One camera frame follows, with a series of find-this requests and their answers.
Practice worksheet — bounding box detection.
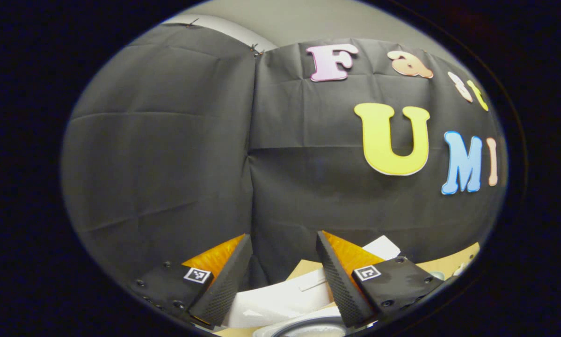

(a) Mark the white rice cooker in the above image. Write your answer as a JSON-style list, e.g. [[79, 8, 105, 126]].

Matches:
[[224, 235, 402, 337]]

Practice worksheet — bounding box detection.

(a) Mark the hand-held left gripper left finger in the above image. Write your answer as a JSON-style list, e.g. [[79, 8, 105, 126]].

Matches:
[[130, 233, 254, 329]]

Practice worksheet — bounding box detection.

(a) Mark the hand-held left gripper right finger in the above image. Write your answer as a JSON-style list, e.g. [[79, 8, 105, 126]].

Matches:
[[315, 230, 449, 328]]

